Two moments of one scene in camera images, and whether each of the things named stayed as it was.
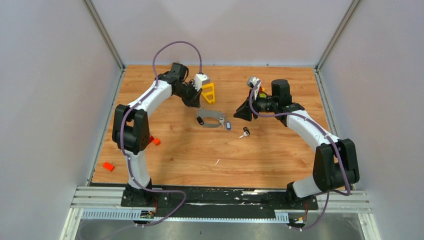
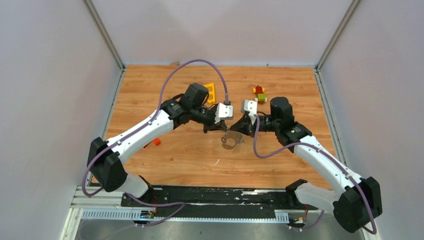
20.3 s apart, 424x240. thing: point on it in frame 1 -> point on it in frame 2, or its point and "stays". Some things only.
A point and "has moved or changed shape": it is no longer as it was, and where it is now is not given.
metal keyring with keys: [221, 120] has moved or changed shape
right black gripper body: [258, 104] -> [250, 129]
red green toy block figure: [261, 93] stays
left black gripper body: [188, 94] -> [209, 123]
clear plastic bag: [211, 116] has moved or changed shape
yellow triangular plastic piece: [208, 92] stays
